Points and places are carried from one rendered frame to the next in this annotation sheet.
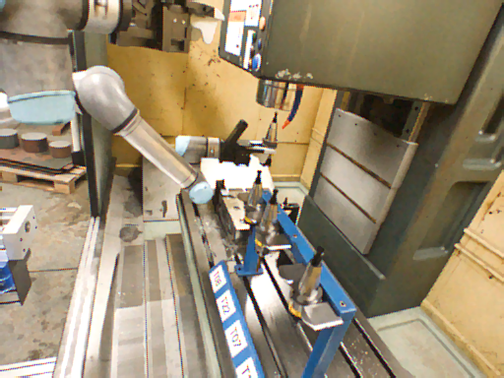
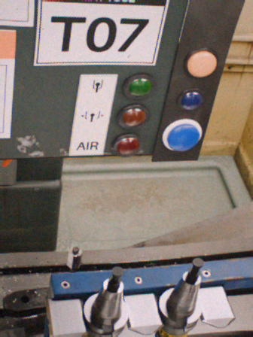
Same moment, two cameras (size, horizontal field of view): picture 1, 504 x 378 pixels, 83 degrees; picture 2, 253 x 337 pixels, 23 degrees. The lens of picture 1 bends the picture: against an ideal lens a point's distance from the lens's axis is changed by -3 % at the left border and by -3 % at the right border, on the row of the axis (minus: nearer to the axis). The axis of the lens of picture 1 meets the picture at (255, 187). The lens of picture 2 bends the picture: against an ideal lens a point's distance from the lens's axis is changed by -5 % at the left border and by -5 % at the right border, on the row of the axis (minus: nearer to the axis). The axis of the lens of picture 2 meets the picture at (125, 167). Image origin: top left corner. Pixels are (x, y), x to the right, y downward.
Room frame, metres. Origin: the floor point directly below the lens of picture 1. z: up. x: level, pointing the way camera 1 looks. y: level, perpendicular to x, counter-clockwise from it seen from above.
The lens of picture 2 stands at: (0.72, 0.49, 1.95)
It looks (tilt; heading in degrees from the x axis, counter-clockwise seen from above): 42 degrees down; 274
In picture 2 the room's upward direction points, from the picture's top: 12 degrees clockwise
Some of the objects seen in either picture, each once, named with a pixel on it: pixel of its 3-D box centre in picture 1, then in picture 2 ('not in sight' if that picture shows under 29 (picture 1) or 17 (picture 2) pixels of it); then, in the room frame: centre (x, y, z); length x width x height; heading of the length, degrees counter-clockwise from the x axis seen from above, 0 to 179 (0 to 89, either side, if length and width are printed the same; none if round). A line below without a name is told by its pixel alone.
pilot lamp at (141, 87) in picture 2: not in sight; (140, 86); (0.75, 0.07, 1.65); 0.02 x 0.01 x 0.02; 24
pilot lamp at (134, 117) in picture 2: not in sight; (133, 116); (0.75, 0.07, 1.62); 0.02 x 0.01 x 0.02; 24
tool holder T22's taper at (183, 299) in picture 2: (270, 214); (186, 291); (0.64, -0.05, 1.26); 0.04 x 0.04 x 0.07
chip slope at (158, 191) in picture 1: (216, 187); not in sight; (1.67, 0.25, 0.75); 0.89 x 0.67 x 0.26; 114
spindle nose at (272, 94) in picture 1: (280, 88); not in sight; (1.06, -0.02, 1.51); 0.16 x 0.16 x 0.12
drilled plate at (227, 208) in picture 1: (251, 212); not in sight; (1.11, -0.01, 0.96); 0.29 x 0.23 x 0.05; 24
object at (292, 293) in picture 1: (305, 292); not in sight; (0.44, -0.14, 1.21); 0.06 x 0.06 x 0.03
